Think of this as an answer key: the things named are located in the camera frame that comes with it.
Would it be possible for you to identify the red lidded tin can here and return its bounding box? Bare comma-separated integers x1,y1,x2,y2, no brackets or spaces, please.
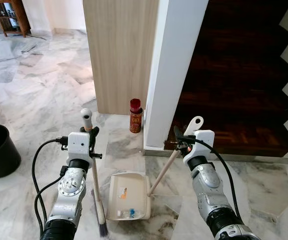
129,98,144,134

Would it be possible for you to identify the wooden handled purple broom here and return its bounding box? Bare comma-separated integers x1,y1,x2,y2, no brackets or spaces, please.
80,108,109,238

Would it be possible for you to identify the beige long handled dustpan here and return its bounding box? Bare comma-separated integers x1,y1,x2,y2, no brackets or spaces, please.
105,116,205,222

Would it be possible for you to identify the dark wooden shelf unit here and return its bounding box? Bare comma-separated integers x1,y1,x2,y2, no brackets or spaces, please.
0,0,32,38

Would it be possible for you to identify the dark wooden staircase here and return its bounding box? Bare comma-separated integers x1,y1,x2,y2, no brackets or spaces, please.
165,0,288,159

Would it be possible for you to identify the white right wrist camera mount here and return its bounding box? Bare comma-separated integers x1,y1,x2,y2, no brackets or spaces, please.
183,130,216,160

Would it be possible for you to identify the small clear plastic bottle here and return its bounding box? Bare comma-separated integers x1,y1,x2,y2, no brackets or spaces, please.
118,207,141,220

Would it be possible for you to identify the light wood wall panel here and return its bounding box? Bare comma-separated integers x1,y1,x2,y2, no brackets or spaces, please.
82,0,161,116

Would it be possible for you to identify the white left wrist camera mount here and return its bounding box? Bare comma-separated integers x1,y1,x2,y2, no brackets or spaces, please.
66,132,94,162

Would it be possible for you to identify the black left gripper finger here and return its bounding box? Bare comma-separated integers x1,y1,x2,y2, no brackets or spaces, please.
86,126,100,152

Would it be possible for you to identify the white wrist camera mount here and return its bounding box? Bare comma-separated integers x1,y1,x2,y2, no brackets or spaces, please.
66,132,94,162
183,130,216,160

